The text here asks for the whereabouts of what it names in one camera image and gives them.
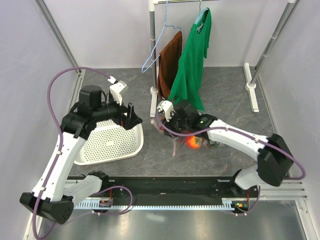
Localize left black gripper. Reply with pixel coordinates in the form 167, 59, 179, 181
93, 92, 142, 130

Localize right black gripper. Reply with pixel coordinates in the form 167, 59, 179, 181
160, 109, 190, 139

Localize red toy tomato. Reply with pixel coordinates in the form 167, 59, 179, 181
185, 135, 202, 150

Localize clear zip top bag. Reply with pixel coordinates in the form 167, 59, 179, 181
150, 118, 223, 157

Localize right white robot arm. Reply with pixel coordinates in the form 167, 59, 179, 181
157, 100, 293, 197

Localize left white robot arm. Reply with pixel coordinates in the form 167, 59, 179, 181
19, 81, 142, 225

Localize white perforated plastic basket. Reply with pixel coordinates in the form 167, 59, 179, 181
74, 120, 144, 166

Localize green t-shirt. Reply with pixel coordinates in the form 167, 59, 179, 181
168, 8, 212, 111

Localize brown hanging cloth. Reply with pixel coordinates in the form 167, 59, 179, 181
157, 31, 183, 99

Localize metal clothes rack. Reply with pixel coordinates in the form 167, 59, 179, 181
141, 0, 299, 118

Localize light blue clothes hanger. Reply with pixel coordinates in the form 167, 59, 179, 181
194, 0, 208, 24

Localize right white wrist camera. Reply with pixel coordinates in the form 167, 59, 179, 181
156, 100, 176, 122

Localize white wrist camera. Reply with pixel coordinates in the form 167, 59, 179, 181
156, 100, 176, 122
108, 76, 128, 106

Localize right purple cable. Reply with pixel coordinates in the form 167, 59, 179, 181
156, 109, 307, 181

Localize purple cable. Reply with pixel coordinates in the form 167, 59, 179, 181
156, 109, 307, 181
31, 66, 113, 240

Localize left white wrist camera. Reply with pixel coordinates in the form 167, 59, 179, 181
108, 76, 128, 106

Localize blue wire hanger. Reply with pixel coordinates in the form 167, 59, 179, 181
141, 0, 182, 73

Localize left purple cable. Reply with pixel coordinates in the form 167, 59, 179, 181
31, 66, 113, 240

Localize aluminium frame post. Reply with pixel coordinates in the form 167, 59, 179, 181
33, 0, 83, 76

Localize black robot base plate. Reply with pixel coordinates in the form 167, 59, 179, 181
67, 175, 266, 207

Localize slotted cable duct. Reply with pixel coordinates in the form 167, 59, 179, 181
74, 198, 248, 211

